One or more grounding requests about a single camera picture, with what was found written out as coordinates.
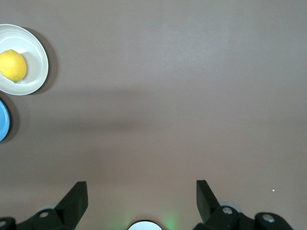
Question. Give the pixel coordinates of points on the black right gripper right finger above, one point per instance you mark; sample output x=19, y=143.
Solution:
x=208, y=210

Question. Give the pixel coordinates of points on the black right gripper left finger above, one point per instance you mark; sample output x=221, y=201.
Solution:
x=69, y=206

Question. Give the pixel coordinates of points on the yellow lemon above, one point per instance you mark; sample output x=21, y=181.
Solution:
x=13, y=65

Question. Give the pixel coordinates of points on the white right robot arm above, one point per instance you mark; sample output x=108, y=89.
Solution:
x=145, y=226

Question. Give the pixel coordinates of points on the blue round plate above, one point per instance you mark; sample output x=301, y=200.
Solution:
x=3, y=121

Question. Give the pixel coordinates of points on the cream round plate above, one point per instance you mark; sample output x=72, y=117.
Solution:
x=36, y=60

